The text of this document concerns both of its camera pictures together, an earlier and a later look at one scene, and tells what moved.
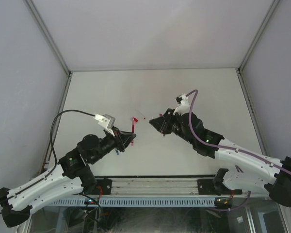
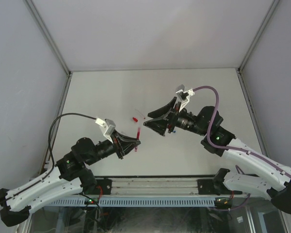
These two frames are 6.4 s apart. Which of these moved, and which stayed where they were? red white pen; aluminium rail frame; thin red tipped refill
Moved: red white pen
Stayed: aluminium rail frame; thin red tipped refill
